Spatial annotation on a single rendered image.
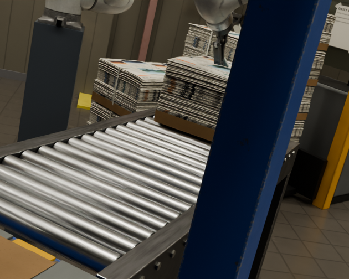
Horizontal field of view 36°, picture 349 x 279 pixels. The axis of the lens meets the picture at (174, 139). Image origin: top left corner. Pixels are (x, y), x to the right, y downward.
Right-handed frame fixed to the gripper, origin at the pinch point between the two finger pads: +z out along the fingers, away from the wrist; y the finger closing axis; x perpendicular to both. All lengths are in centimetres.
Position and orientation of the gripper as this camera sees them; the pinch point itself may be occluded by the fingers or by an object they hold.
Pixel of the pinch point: (231, 47)
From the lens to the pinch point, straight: 198.3
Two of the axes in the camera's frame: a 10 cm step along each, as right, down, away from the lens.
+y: -3.9, 9.0, -1.6
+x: 8.7, 3.1, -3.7
